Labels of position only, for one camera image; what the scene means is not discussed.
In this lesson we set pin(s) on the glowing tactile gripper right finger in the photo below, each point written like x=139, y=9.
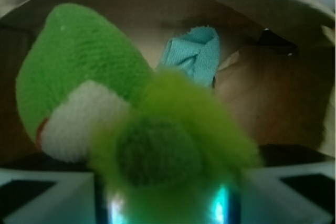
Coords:
x=282, y=194

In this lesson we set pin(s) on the teal cloth rag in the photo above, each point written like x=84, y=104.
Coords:
x=196, y=52

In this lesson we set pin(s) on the brown paper bag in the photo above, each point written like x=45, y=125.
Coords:
x=277, y=70

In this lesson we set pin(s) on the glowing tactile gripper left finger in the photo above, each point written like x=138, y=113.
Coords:
x=29, y=196

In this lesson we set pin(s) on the green plush animal toy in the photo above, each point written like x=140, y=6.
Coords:
x=162, y=144

